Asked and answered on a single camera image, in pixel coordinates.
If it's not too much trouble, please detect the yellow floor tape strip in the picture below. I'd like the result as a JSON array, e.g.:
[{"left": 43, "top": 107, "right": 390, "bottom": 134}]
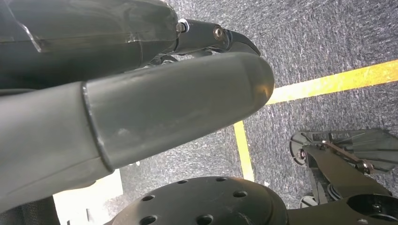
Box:
[
  {"left": 233, "top": 120, "right": 255, "bottom": 182},
  {"left": 266, "top": 59, "right": 398, "bottom": 105}
]

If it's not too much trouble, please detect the white floor box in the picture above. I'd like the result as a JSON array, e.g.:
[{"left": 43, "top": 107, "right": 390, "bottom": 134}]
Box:
[{"left": 53, "top": 169, "right": 124, "bottom": 225}]

